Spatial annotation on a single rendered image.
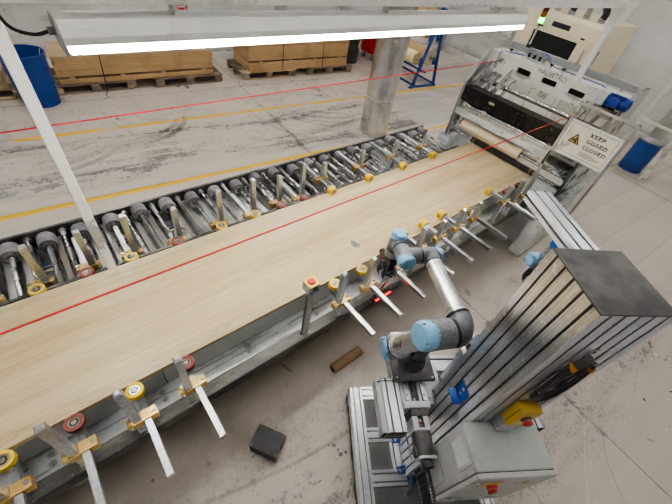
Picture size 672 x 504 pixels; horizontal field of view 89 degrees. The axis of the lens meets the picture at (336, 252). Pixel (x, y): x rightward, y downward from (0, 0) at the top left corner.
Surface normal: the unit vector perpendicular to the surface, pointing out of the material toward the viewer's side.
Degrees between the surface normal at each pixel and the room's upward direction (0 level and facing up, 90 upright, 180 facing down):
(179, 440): 0
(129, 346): 0
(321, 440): 0
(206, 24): 61
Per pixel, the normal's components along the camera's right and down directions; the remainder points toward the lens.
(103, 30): 0.61, 0.20
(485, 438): 0.14, -0.70
